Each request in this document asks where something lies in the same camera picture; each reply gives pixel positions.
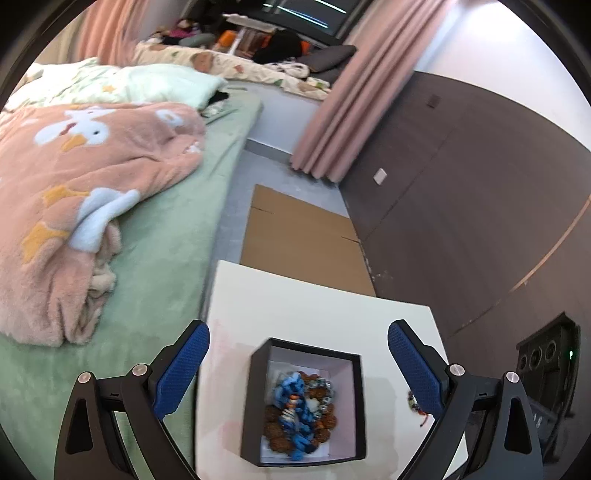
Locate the flat brown cardboard sheet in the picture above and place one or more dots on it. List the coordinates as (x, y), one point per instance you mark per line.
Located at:
(300, 244)

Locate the bear print window seat cushion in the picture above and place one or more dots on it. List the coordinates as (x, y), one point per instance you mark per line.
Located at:
(207, 60)

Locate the black jewelry box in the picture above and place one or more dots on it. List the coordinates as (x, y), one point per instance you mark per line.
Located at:
(256, 406)

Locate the black bag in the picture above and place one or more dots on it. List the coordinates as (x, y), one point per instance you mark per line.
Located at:
(277, 46)

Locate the white wall switch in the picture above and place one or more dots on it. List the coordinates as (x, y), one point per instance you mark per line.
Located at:
(380, 176)

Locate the white low table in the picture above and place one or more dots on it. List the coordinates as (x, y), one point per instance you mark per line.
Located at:
(323, 314)

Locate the grey pillow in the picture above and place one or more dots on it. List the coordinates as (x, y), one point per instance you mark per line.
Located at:
(330, 55)

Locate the pile of plush toys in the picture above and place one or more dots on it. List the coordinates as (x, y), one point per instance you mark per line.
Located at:
(180, 32)

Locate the dark brown wardrobe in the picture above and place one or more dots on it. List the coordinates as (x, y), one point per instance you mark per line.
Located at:
(461, 184)

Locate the pile of bead jewelry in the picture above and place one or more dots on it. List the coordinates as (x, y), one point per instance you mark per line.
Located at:
(295, 415)

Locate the pink curtain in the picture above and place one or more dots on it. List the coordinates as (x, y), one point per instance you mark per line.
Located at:
(364, 92)
(111, 32)

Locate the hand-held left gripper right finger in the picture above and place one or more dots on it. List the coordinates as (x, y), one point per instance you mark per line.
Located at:
(415, 364)

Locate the bed with green sheet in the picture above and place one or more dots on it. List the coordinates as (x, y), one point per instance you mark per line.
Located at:
(184, 230)

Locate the window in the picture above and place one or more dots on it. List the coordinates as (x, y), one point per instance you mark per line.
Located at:
(300, 14)

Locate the pink duck print blanket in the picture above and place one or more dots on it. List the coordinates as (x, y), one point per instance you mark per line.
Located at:
(69, 207)

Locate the white folding table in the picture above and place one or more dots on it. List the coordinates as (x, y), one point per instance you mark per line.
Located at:
(240, 27)

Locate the light green quilt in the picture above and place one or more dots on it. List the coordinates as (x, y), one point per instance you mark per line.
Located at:
(152, 83)

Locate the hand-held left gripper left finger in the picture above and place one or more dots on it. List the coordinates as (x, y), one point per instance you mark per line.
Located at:
(182, 364)

